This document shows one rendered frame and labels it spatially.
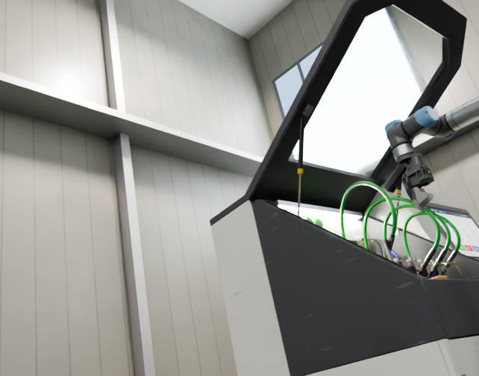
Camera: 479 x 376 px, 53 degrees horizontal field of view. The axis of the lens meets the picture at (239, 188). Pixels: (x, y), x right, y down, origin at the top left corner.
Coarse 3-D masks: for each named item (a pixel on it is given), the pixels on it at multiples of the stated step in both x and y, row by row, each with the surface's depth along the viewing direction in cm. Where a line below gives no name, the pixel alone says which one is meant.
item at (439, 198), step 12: (396, 192) 217; (432, 192) 241; (444, 192) 251; (384, 204) 221; (396, 204) 217; (444, 204) 239; (456, 204) 249; (468, 204) 260; (372, 216) 226; (384, 216) 221; (408, 216) 211; (420, 216) 212; (408, 228) 210; (420, 228) 206; (432, 228) 210; (432, 240) 202; (444, 240) 209
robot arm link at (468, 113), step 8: (464, 104) 169; (472, 104) 166; (448, 112) 174; (456, 112) 171; (464, 112) 168; (472, 112) 166; (440, 120) 174; (448, 120) 173; (456, 120) 171; (464, 120) 169; (472, 120) 168; (440, 128) 174; (448, 128) 174; (456, 128) 173; (432, 136) 178; (440, 136) 177; (448, 136) 179
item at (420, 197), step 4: (416, 188) 168; (416, 192) 168; (420, 192) 167; (424, 192) 166; (416, 196) 168; (420, 196) 167; (424, 196) 166; (416, 200) 167; (420, 200) 167; (424, 200) 166; (416, 204) 167; (420, 204) 167; (420, 208) 167; (424, 212) 167
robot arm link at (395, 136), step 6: (396, 120) 178; (390, 126) 178; (396, 126) 176; (390, 132) 178; (396, 132) 175; (402, 132) 174; (390, 138) 177; (396, 138) 175; (402, 138) 174; (408, 138) 174; (390, 144) 178; (396, 144) 175; (402, 144) 175
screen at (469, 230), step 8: (432, 208) 225; (440, 208) 231; (448, 208) 238; (456, 208) 244; (448, 216) 230; (456, 216) 236; (464, 216) 243; (440, 224) 218; (456, 224) 229; (464, 224) 235; (472, 224) 242; (464, 232) 228; (472, 232) 234; (456, 240) 215; (464, 240) 221; (472, 240) 227; (464, 248) 214; (472, 248) 220; (472, 256) 214
